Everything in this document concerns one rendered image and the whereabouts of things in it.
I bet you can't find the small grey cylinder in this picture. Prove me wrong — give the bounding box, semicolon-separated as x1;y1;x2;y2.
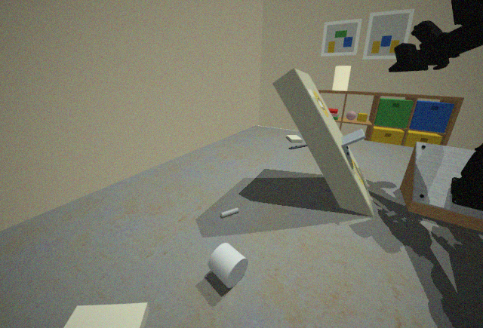
220;207;238;217

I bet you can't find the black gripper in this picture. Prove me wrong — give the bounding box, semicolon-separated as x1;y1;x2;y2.
389;31;460;72

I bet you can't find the white cylinder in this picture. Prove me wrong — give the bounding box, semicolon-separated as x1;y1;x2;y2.
208;243;248;288

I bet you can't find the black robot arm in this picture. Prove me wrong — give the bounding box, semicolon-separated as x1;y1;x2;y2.
411;0;483;211

